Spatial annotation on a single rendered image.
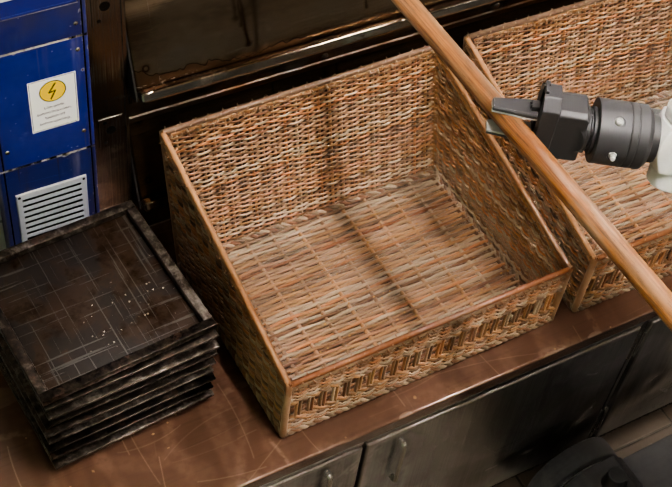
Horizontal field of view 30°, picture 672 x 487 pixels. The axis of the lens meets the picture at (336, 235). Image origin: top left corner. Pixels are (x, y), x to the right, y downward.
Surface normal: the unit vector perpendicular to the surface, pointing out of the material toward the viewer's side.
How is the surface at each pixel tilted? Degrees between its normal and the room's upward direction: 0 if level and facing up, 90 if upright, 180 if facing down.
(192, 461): 0
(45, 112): 90
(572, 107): 0
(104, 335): 0
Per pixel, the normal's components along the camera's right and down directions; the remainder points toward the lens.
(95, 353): 0.10, -0.64
